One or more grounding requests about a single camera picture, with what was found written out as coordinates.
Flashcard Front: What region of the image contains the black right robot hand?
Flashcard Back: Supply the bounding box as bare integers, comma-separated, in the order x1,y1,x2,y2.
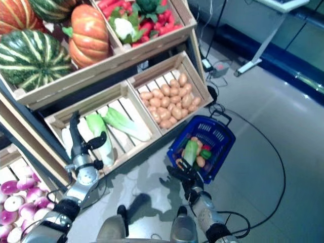
166,159,204,192

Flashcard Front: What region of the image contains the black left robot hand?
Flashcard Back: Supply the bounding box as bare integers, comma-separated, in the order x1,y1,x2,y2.
69,110,108,159

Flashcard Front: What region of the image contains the blue plastic shopping basket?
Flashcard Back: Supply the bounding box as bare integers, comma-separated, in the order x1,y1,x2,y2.
166,115,236,185

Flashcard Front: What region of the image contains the pale white napa cabbage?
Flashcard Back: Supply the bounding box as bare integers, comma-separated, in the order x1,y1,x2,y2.
61,128,74,158

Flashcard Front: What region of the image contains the small green napa cabbage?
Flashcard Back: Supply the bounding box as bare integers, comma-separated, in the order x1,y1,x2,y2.
182,140,200,166

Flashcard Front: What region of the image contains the large upright napa cabbage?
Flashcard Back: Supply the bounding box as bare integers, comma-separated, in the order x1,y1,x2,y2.
85,113,115,167

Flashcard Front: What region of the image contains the silver right robot leg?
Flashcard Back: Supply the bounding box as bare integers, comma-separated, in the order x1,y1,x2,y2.
170,205,199,243

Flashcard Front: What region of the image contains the silver robot leg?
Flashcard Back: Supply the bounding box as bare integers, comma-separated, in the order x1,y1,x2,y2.
170,205,199,243
97,204,130,243

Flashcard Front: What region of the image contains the wooden cabbage crate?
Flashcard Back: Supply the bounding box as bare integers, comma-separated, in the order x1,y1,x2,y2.
44,80,163,179

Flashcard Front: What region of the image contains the purple white turnip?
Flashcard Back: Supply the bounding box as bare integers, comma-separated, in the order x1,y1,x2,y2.
22,165,35,178
32,208,52,221
3,195,26,212
0,180,18,195
0,223,14,241
33,197,52,210
21,218,36,234
18,202,39,220
26,187,44,201
0,210,19,226
7,226,25,243
16,177,36,191

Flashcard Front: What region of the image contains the long flat napa cabbage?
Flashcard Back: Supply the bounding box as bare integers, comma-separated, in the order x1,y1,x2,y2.
103,107,152,143

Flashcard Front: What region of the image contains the wooden turnip crate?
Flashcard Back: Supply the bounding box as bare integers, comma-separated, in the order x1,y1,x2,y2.
0,143,74,243

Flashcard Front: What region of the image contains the wooden pumpkin crate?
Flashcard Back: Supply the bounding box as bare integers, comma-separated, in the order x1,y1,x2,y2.
0,37,127,111

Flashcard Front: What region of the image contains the silver left robot leg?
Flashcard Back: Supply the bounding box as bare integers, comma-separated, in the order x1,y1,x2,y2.
97,204,130,243

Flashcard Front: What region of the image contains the large green striped pumpkin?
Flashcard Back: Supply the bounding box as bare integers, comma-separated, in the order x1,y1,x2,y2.
0,29,73,92

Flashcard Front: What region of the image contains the wooden potato crate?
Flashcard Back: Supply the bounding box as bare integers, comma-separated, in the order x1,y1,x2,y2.
126,51,214,137

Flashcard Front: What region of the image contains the orange ribbed pumpkin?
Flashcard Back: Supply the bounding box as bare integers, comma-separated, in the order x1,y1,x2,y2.
62,4,110,69

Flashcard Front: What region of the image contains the grey box red button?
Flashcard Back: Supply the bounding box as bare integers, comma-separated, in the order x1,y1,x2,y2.
211,61,230,78

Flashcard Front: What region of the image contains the black power adapter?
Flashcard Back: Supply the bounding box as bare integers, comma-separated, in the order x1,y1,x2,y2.
201,58,214,72

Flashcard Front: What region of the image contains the white cauliflower with leaves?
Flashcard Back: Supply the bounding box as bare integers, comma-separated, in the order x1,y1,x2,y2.
108,7,145,46

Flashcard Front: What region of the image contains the wooden pepper crate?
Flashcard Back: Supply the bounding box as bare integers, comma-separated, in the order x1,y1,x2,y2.
90,0,198,56

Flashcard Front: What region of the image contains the small green striped pumpkin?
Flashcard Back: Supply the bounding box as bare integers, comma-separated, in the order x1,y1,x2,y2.
28,0,77,24

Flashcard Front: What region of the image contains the red chili pepper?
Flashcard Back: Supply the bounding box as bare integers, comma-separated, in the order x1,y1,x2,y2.
139,19,155,33
158,24,183,36
97,0,121,10
156,10,176,29

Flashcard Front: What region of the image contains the orange cream striped pumpkin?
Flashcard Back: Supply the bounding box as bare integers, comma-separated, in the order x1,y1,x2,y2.
0,0,44,35

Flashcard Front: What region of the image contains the black slanted pole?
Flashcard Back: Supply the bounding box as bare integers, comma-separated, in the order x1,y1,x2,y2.
206,0,228,60

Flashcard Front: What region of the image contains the dark green broccoli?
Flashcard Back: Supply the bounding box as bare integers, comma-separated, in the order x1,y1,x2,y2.
132,0,168,22

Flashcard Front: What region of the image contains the white desk top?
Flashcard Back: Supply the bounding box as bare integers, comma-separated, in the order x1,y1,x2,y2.
253,0,311,13

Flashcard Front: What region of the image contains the dark display shelf frame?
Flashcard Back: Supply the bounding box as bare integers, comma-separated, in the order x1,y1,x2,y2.
0,32,206,189

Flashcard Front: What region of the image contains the black basket pull handle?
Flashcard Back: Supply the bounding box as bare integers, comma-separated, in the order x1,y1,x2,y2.
208,109,232,127

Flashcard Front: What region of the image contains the long black floor cable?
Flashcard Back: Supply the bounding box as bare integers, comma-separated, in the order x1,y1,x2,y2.
209,102,287,237

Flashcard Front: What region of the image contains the white desk leg frame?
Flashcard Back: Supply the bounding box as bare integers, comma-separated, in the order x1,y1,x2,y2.
233,10,288,77

